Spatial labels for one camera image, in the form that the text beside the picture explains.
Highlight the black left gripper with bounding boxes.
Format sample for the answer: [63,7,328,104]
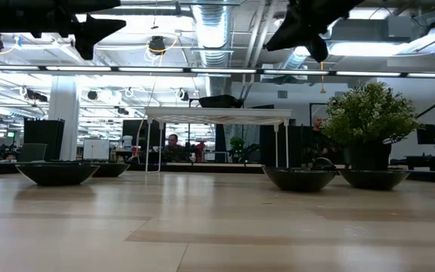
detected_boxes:
[32,0,128,61]

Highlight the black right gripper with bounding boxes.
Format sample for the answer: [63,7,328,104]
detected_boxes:
[264,0,364,64]

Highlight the black wavy square mini plate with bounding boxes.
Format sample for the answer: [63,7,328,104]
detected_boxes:
[197,94,245,107]

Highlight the black leaf mini plate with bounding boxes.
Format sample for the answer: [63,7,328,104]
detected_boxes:
[337,168,411,191]
[91,162,131,178]
[15,162,100,187]
[261,166,338,193]

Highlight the person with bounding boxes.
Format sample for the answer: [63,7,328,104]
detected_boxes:
[307,116,335,167]
[162,133,188,163]

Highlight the white building column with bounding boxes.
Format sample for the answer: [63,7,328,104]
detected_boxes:
[48,75,80,162]

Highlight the green plant in black pot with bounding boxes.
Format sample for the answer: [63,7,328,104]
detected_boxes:
[320,80,424,173]

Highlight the black partition panel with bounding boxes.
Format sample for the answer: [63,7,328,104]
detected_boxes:
[258,124,350,168]

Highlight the dark rounded object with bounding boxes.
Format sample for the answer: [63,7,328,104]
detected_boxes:
[311,156,336,169]

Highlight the small green background plant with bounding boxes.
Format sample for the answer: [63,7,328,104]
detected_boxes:
[228,136,248,154]

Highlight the tall black cabinet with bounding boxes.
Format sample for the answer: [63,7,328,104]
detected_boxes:
[23,118,66,162]

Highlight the grey chair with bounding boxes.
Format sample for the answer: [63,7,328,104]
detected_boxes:
[17,143,48,163]

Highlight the black monitor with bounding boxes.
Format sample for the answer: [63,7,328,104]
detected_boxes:
[416,124,435,146]

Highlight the black desk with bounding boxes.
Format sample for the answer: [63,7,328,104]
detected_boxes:
[390,153,435,172]

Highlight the yellow hanging cord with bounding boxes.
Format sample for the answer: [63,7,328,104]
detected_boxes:
[319,60,327,94]

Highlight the silver spiral air duct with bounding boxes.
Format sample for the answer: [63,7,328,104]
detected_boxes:
[190,0,234,100]

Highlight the white wire shelf rack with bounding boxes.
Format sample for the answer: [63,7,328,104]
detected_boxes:
[143,106,293,175]

